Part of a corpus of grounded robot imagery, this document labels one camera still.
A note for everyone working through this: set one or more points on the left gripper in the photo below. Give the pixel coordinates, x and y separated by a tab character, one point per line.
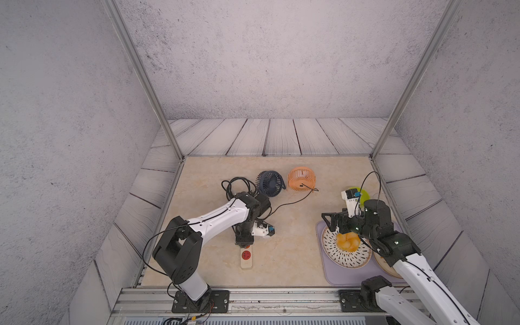
245	241

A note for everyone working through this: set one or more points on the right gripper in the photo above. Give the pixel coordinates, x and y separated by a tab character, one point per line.
343	217

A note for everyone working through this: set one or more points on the beige power strip red sockets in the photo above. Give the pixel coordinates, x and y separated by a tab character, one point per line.
246	257

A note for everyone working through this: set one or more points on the dark blue desk fan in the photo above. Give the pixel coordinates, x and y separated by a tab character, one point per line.
270	183

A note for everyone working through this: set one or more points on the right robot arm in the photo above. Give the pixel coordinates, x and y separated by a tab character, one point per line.
377	294

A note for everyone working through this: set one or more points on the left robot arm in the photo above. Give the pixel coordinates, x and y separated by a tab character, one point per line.
178	250

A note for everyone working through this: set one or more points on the orange desk fan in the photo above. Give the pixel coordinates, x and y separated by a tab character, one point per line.
302	179

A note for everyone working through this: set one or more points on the yellow orange food piece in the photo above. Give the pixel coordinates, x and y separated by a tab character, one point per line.
349	242

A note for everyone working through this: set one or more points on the lime green bowl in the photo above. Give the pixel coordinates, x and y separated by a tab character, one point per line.
364	196

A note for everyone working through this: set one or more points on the white dotted plate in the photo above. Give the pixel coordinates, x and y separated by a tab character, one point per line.
342	258

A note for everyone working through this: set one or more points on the lavender tray mat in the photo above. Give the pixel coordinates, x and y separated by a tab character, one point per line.
339	276

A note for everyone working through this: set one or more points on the beige patterned plate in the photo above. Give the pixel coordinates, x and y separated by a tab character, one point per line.
385	266

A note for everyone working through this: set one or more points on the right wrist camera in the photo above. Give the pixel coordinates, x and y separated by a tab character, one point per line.
352	198

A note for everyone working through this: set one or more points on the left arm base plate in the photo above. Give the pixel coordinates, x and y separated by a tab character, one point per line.
213	301

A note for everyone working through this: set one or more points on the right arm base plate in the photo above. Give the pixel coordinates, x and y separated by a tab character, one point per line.
358	301

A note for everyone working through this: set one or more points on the aluminium front rail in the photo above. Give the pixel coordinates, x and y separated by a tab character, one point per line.
306	301

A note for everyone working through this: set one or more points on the right aluminium frame post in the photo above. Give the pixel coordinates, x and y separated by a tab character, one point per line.
430	50

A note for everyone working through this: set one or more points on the aluminium frame post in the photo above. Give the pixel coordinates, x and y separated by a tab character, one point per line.
430	50
128	45

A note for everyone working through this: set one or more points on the left aluminium frame post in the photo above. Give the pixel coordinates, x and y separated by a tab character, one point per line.
128	45

